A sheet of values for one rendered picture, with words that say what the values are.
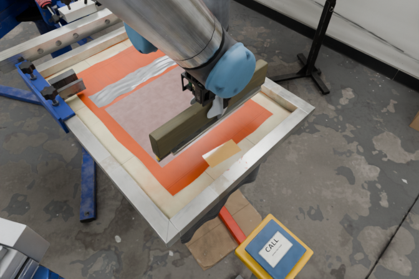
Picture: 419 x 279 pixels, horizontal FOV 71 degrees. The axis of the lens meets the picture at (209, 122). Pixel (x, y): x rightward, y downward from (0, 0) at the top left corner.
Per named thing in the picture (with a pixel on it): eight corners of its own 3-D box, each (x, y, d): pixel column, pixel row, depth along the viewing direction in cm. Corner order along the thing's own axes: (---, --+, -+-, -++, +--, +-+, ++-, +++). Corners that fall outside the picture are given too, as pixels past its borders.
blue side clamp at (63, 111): (81, 125, 92) (73, 110, 87) (67, 134, 90) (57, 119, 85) (40, 78, 106) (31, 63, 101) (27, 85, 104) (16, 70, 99)
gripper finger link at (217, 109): (204, 127, 74) (199, 98, 67) (221, 114, 76) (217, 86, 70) (212, 132, 72) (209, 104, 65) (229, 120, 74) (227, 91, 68)
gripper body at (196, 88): (181, 92, 68) (177, 49, 59) (208, 75, 72) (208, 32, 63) (204, 109, 65) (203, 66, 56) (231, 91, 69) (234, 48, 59)
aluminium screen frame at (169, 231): (312, 115, 93) (315, 107, 90) (168, 248, 68) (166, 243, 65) (159, 18, 129) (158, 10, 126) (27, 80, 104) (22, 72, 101)
